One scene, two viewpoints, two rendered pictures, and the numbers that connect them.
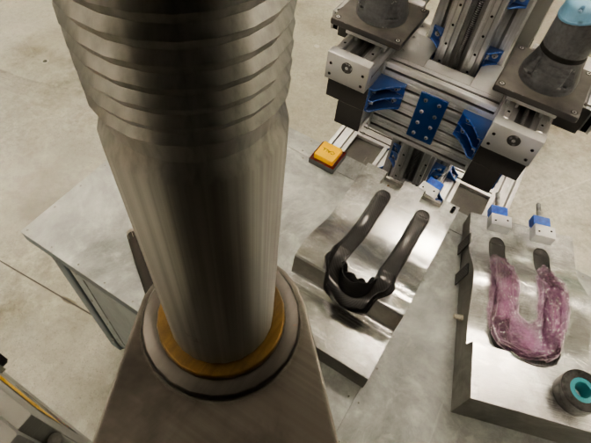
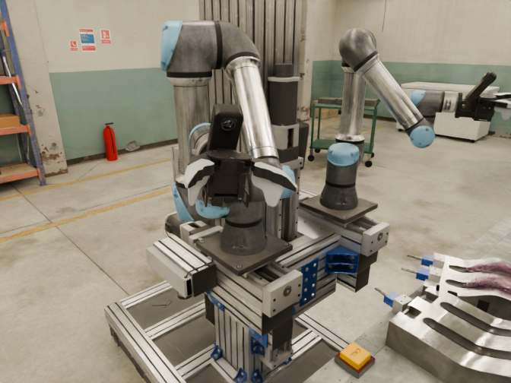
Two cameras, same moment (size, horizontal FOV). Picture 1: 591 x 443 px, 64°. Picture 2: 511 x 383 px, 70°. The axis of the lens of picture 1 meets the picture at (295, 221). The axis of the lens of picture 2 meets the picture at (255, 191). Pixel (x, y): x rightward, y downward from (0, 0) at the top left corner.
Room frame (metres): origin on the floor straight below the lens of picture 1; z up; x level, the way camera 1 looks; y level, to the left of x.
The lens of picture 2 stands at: (0.89, 0.76, 1.62)
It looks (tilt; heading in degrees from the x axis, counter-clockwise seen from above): 22 degrees down; 293
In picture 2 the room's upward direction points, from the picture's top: straight up
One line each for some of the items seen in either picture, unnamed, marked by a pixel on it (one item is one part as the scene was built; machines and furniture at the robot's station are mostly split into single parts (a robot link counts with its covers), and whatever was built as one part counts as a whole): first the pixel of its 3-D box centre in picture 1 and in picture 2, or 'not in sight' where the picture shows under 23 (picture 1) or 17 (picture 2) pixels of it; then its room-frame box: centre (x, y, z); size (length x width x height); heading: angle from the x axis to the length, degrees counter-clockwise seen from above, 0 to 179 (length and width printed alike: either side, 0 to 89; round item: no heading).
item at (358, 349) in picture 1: (368, 257); (500, 355); (0.58, -0.18, 0.87); 0.50 x 0.26 x 0.14; 154
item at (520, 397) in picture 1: (522, 310); (509, 289); (0.50, -0.54, 0.86); 0.50 x 0.26 x 0.11; 171
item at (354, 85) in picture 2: not in sight; (353, 103); (1.12, -0.76, 1.41); 0.15 x 0.12 x 0.55; 90
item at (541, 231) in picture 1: (539, 222); (425, 260); (0.77, -0.63, 0.86); 0.13 x 0.05 x 0.05; 171
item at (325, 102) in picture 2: not in sight; (345, 127); (1.80, -4.76, 0.50); 0.98 x 0.55 x 1.01; 3
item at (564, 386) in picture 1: (578, 392); not in sight; (0.31, -0.57, 0.93); 0.08 x 0.08 x 0.04
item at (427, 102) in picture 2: not in sight; (426, 102); (0.85, -0.76, 1.43); 0.11 x 0.08 x 0.09; 0
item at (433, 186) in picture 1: (434, 185); (390, 298); (0.87, -0.37, 0.83); 0.13 x 0.05 x 0.05; 145
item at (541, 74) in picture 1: (556, 62); (339, 191); (1.11, -0.62, 1.09); 0.15 x 0.15 x 0.10
